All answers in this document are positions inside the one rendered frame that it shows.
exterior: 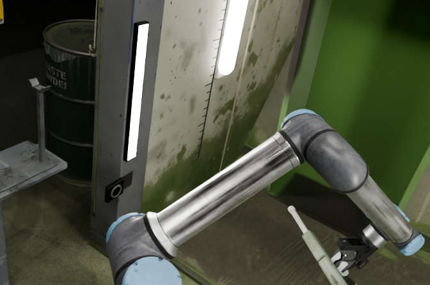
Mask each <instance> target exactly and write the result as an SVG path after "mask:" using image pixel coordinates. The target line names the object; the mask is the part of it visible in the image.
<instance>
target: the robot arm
mask: <svg viewBox="0 0 430 285"><path fill-rule="evenodd" d="M283 121H284V122H282V124H281V130H279V131H278V132H277V133H276V134H275V135H274V136H272V137H270V138H269V139H268V140H266V141H265V142H264V143H262V144H260V145H259V146H258V147H256V148H254V149H253V150H252V151H250V152H249V153H247V154H245V155H244V156H243V157H241V158H240V159H238V160H237V161H235V162H234V163H232V164H231V165H229V166H228V167H226V168H225V169H224V170H222V171H221V172H219V173H218V174H216V175H215V176H213V177H212V178H210V179H209V180H207V181H206V182H204V183H203V184H201V185H200V186H199V187H197V188H195V189H194V190H193V191H191V192H189V193H188V194H187V195H185V196H183V197H182V198H181V199H179V200H178V201H176V202H175V203H173V204H172V205H170V206H169V207H167V208H166V209H164V210H163V211H161V212H160V213H153V212H148V213H146V214H143V213H141V214H138V213H129V214H126V215H124V216H121V217H120V218H119V219H117V221H115V222H113V224H112V225H111V226H110V228H109V229H108V231H107V234H106V252H107V255H108V258H109V263H110V266H111V271H112V274H113V280H114V283H115V285H182V280H181V278H180V274H179V272H178V270H177V269H176V268H175V267H174V266H173V265H172V264H171V263H170V262H169V261H170V260H172V259H173V258H174V257H176V256H177V252H178V249H179V246H180V245H181V244H183V243H184V242H185V241H187V240H188V239H190V238H192V237H193V236H194V235H196V234H198V233H199V232H200V231H202V230H203V229H205V228H206V227H208V226H209V225H210V224H212V223H214V222H215V221H216V220H218V219H219V218H221V217H222V216H224V215H225V214H227V213H228V212H230V211H231V210H233V209H234V208H236V207H237V206H238V205H240V204H242V203H243V202H244V201H246V200H248V199H249V198H250V197H252V196H253V195H254V194H256V193H258V192H259V191H260V190H262V189H264V188H265V187H266V186H268V185H270V184H271V183H272V182H274V181H275V180H277V179H278V178H280V177H281V176H283V175H284V174H286V173H287V172H288V171H290V170H292V169H293V168H294V167H296V166H298V165H300V164H302V163H304V162H305V161H307V162H308V163H309V164H310V165H311V166H312V167H313V168H314V170H315V171H316V172H317V173H318V174H319V175H320V176H321V177H322V178H323V179H324V180H325V181H326V182H327V183H328V184H329V185H330V186H331V187H332V188H333V189H334V190H335V191H337V192H339V193H344V194H346V195H347V196H348V197H349V198H350V199H351V200H352V201H353V202H354V203H355V204H356V205H357V206H358V207H359V208H360V209H361V210H362V211H363V212H364V214H365V216H366V217H367V218H369V219H371V220H372V222H371V223H370V224H369V225H368V226H367V227H366V228H365V229H364V230H363V234H362V235H361V237H362V238H363V239H361V238H339V239H338V240H337V242H336V244H337V245H338V246H339V248H338V249H337V250H336V251H335V253H334V255H333V256H332V258H331V261H332V262H333V264H335V266H339V267H338V268H337V269H338V270H339V272H340V273H341V274H342V275H343V276H346V275H348V273H349V272H348V270H350V269H352V268H353V267H354V266H355V267H356V266H357V268H358V269H359V270H360V269H362V268H363V267H364V266H365V265H366V264H367V263H368V262H369V260H368V257H369V256H370V255H372V254H373V253H374V252H375V251H377V249H378V248H381V247H382V246H383V245H384V244H385V243H386V242H388V240H390V241H391V242H392V243H393V244H394V245H395V246H396V247H397V248H398V249H399V250H400V252H402V253H403V254H404V255H405V256H410V255H412V254H414V253H415V252H416V251H418V250H419V249H420V248H421V247H422V246H423V244H424V241H425V239H424V237H423V236H422V235H421V234H420V233H419V232H418V231H417V230H416V229H415V228H414V227H413V226H412V225H411V224H410V220H409V218H408V217H407V216H406V215H405V214H404V213H403V212H402V211H401V210H400V209H399V208H398V207H397V206H396V205H395V204H393V203H392V202H391V201H390V199H389V198H388V197H387V196H386V195H385V194H384V192H383V191H382V190H381V188H380V187H379V186H378V185H377V184H376V183H375V182H374V180H373V179H372V178H371V177H370V175H369V168H368V166H367V164H366V162H365V161H364V160H363V158H362V157H361V156H360V155H359V154H358V153H357V152H356V151H355V150H354V149H353V148H352V146H350V145H349V144H348V143H347V142H346V141H345V139H343V137H341V136H340V135H339V134H338V133H337V132H336V131H335V130H334V129H333V128H332V127H331V126H329V125H328V124H327V123H326V122H325V121H324V120H323V118H322V117H321V116H319V115H318V114H316V113H314V112H313V111H311V110H306V109H301V110H296V111H293V112H292V113H290V114H288V115H287V116H286V117H285V118H284V120H283ZM345 257H346V261H347V262H344V261H343V262H342V260H343V259H344V258H345ZM364 262H365V264H364V265H363V266H362V267H360V265H362V264H363V263H364ZM358 265H359V266H358Z"/></svg>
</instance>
